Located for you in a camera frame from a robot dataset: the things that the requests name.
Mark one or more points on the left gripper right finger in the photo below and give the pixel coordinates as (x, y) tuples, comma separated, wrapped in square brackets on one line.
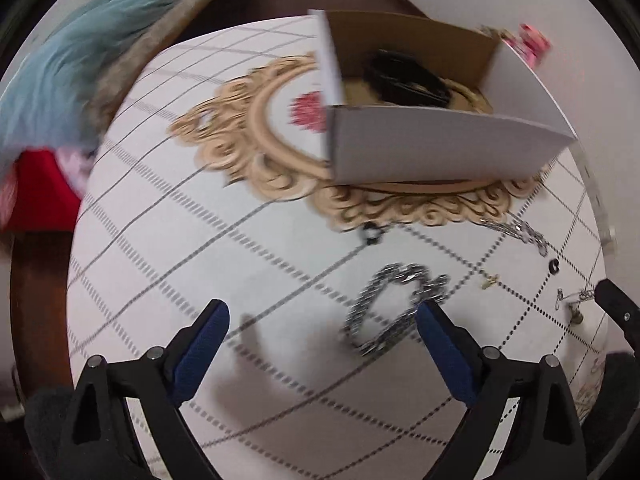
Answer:
[(545, 440)]

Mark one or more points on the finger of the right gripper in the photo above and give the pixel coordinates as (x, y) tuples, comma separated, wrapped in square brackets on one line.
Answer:
[(620, 309)]

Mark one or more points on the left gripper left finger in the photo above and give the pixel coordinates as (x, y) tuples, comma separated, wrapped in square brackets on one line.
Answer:
[(98, 437)]

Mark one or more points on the small gold earring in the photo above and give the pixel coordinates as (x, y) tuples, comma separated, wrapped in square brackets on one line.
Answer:
[(491, 280)]

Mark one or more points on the silver safety pin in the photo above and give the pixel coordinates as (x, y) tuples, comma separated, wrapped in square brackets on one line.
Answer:
[(582, 295)]

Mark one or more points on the pink panther plush toy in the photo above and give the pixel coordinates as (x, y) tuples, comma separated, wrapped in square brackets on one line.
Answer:
[(531, 45)]

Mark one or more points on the patterned white tablecloth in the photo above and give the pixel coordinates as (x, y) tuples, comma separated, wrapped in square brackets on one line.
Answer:
[(213, 182)]

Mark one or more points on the white cardboard box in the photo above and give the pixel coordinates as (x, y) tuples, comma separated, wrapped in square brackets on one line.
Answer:
[(389, 143)]

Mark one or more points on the black wristband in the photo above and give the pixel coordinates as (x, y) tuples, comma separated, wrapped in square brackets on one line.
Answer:
[(400, 79)]

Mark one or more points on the teal duvet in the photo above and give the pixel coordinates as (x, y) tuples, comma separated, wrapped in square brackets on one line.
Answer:
[(46, 104)]

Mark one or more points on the bed with patterned mattress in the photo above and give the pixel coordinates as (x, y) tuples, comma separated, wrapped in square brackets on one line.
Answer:
[(150, 35)]

